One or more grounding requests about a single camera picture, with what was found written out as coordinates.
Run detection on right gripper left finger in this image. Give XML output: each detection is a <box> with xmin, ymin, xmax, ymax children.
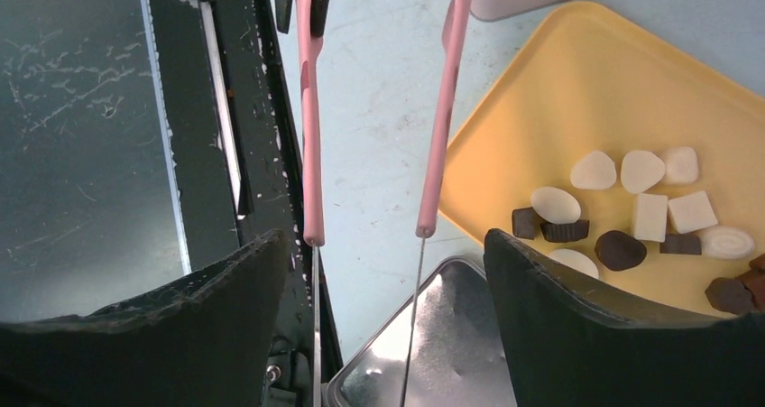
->
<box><xmin>1</xmin><ymin>230</ymin><xmax>290</xmax><ymax>406</ymax></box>

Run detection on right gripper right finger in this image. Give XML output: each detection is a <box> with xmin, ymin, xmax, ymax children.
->
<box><xmin>484</xmin><ymin>228</ymin><xmax>764</xmax><ymax>406</ymax></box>

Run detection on pink handled metal tongs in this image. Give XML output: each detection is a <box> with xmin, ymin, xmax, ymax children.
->
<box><xmin>275</xmin><ymin>0</ymin><xmax>472</xmax><ymax>406</ymax></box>

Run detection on white chocolate piece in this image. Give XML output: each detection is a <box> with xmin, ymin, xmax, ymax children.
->
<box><xmin>668</xmin><ymin>190</ymin><xmax>719</xmax><ymax>234</ymax></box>
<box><xmin>569</xmin><ymin>151</ymin><xmax>617</xmax><ymax>190</ymax></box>
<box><xmin>547</xmin><ymin>248</ymin><xmax>600</xmax><ymax>279</ymax></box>
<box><xmin>631</xmin><ymin>193</ymin><xmax>668</xmax><ymax>243</ymax></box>
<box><xmin>530</xmin><ymin>187</ymin><xmax>582</xmax><ymax>225</ymax></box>
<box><xmin>698</xmin><ymin>226</ymin><xmax>756</xmax><ymax>260</ymax></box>
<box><xmin>620</xmin><ymin>150</ymin><xmax>666</xmax><ymax>194</ymax></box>
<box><xmin>660</xmin><ymin>146</ymin><xmax>700</xmax><ymax>185</ymax></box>

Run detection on dark chocolate piece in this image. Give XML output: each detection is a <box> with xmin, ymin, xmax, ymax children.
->
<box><xmin>512</xmin><ymin>207</ymin><xmax>539</xmax><ymax>240</ymax></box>
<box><xmin>594</xmin><ymin>230</ymin><xmax>648</xmax><ymax>272</ymax></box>
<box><xmin>540</xmin><ymin>219</ymin><xmax>590</xmax><ymax>244</ymax></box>
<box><xmin>659</xmin><ymin>234</ymin><xmax>702</xmax><ymax>255</ymax></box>

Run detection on brown chocolate piece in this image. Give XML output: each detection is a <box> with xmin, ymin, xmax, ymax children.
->
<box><xmin>705</xmin><ymin>278</ymin><xmax>755</xmax><ymax>315</ymax></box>
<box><xmin>736</xmin><ymin>254</ymin><xmax>764</xmax><ymax>312</ymax></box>

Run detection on silver metal box lid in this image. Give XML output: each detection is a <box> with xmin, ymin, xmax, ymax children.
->
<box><xmin>323</xmin><ymin>256</ymin><xmax>516</xmax><ymax>406</ymax></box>

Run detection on yellow plastic tray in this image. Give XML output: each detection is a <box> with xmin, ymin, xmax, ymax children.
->
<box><xmin>439</xmin><ymin>2</ymin><xmax>764</xmax><ymax>256</ymax></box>

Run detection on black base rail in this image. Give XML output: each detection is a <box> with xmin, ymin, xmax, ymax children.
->
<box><xmin>147</xmin><ymin>0</ymin><xmax>342</xmax><ymax>406</ymax></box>

